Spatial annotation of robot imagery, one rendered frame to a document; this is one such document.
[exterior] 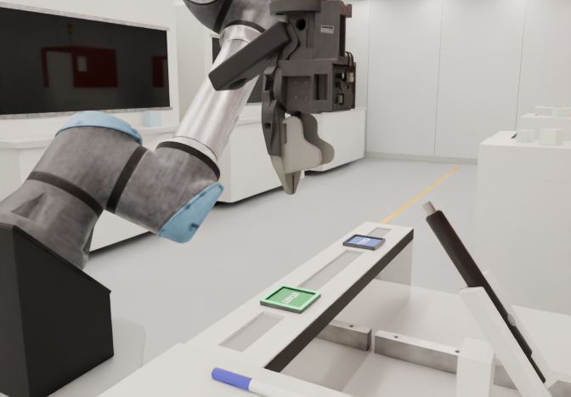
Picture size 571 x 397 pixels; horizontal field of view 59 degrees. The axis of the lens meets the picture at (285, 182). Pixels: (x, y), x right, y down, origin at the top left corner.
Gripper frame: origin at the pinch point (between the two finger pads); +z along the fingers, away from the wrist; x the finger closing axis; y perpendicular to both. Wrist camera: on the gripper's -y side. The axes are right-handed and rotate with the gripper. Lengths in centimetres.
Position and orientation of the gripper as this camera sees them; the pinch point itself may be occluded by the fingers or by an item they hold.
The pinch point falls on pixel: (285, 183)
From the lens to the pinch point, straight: 58.9
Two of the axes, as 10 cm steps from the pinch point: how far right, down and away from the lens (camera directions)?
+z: 0.0, 9.8, 1.9
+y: 8.8, 0.9, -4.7
